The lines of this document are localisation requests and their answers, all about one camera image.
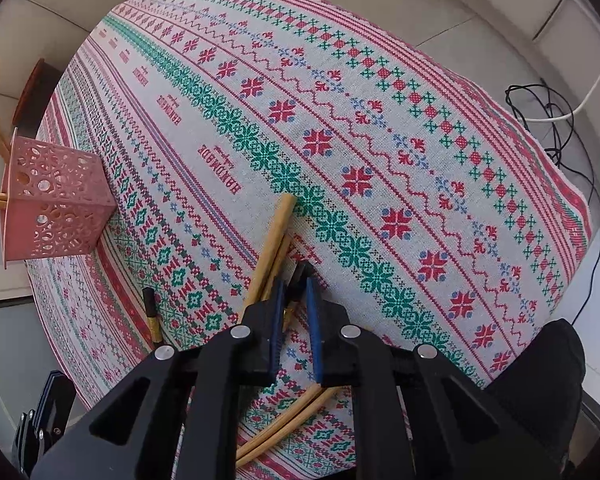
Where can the dark black chopstick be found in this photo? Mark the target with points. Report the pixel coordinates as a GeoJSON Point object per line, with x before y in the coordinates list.
{"type": "Point", "coordinates": [296, 289]}

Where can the lowest wooden chopstick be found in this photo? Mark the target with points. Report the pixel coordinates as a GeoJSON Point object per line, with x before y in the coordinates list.
{"type": "Point", "coordinates": [292, 426]}

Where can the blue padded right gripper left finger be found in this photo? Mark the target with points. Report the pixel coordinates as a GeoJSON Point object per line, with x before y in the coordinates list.
{"type": "Point", "coordinates": [265, 320]}

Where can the red brown trash bin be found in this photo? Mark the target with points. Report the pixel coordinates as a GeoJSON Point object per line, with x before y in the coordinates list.
{"type": "Point", "coordinates": [34, 98]}

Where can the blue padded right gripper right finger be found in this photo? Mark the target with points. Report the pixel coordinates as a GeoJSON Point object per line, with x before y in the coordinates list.
{"type": "Point", "coordinates": [332, 357]}

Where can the patterned woven tablecloth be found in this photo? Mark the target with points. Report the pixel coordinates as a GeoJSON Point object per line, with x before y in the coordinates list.
{"type": "Point", "coordinates": [428, 212]}

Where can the light wooden chopstick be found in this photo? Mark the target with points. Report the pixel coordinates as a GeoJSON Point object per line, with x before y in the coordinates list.
{"type": "Point", "coordinates": [274, 236]}

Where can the pink perforated utensil holder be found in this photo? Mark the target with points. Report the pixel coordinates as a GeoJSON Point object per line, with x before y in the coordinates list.
{"type": "Point", "coordinates": [58, 201]}

